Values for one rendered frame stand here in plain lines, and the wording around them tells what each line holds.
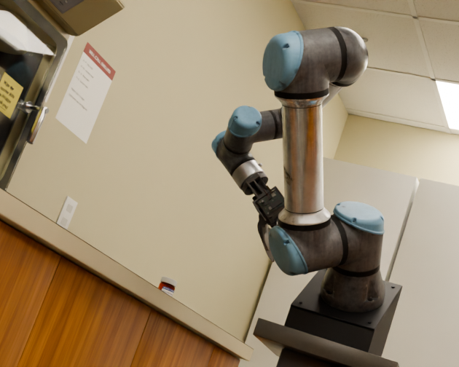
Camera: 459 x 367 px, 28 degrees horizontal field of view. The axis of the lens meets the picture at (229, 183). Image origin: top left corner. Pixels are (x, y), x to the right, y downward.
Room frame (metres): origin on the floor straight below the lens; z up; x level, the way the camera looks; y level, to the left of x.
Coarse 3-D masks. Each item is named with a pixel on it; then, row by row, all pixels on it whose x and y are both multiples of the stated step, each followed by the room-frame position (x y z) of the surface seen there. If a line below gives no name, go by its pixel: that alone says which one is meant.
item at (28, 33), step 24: (0, 0) 1.78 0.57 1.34; (24, 0) 1.84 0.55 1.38; (0, 24) 1.81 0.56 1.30; (24, 24) 1.87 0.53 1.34; (48, 24) 1.93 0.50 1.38; (0, 48) 1.84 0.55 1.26; (24, 48) 1.90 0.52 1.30; (48, 48) 1.96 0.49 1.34; (0, 72) 1.86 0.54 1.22; (24, 72) 1.93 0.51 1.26; (48, 72) 1.99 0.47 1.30; (24, 96) 1.96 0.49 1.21; (0, 120) 1.92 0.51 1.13; (24, 120) 1.98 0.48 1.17; (0, 144) 1.95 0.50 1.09; (24, 144) 2.01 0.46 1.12; (0, 168) 1.98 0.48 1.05
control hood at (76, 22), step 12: (36, 0) 1.89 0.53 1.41; (48, 0) 1.88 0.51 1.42; (96, 0) 1.93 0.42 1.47; (108, 0) 1.94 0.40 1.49; (120, 0) 1.96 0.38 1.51; (60, 12) 1.93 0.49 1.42; (72, 12) 1.94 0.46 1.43; (84, 12) 1.95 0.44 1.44; (96, 12) 1.96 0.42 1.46; (108, 12) 1.98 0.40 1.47; (60, 24) 1.98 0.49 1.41; (72, 24) 1.97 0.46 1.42; (84, 24) 1.99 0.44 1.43; (96, 24) 2.00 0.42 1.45
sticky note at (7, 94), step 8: (8, 80) 1.89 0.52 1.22; (0, 88) 1.88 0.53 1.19; (8, 88) 1.90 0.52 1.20; (16, 88) 1.92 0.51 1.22; (0, 96) 1.89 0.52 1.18; (8, 96) 1.91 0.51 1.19; (16, 96) 1.93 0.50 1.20; (0, 104) 1.90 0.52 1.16; (8, 104) 1.92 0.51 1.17; (8, 112) 1.93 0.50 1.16
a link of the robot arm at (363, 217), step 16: (336, 208) 1.99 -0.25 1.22; (352, 208) 2.00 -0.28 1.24; (368, 208) 2.01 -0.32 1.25; (336, 224) 1.97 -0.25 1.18; (352, 224) 1.96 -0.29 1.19; (368, 224) 1.96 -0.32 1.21; (352, 240) 1.97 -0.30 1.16; (368, 240) 1.98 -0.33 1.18; (352, 256) 1.99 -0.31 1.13; (368, 256) 2.01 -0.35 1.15
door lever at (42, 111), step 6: (30, 102) 1.97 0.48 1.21; (30, 108) 1.97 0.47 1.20; (36, 108) 1.96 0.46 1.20; (42, 108) 1.95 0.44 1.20; (48, 108) 1.96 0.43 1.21; (36, 114) 1.96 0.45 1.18; (42, 114) 1.95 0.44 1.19; (36, 120) 1.95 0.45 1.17; (42, 120) 1.96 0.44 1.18; (36, 126) 1.95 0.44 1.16; (30, 132) 1.96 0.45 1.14; (36, 132) 1.96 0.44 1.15; (30, 138) 1.95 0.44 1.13
